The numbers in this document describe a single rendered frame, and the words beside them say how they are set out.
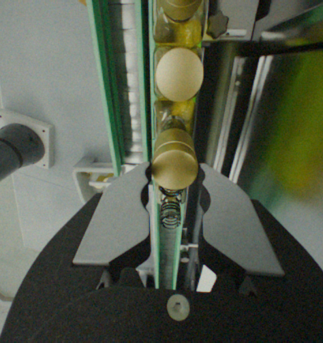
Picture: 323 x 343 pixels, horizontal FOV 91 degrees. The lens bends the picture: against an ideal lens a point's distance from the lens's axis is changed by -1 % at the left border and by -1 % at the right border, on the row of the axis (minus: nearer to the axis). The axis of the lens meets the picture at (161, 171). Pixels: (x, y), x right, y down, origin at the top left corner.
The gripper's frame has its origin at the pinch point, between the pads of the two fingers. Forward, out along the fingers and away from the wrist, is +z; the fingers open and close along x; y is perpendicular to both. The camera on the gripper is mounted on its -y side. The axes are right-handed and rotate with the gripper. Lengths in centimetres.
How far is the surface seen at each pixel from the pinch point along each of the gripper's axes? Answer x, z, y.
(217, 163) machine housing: 16.0, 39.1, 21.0
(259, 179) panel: 12.6, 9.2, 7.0
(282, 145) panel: 12.6, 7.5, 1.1
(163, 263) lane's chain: -1, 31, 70
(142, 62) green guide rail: -5.5, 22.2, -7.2
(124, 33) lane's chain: -10.3, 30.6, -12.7
